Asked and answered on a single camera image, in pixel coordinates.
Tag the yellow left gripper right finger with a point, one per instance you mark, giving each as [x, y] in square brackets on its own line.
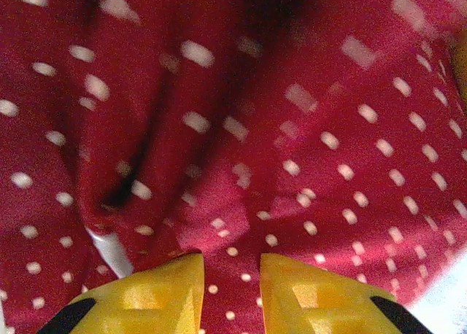
[321, 305]

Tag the red polka dot skirt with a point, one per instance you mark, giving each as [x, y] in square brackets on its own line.
[233, 130]

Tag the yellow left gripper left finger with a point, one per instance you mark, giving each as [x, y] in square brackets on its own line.
[146, 308]

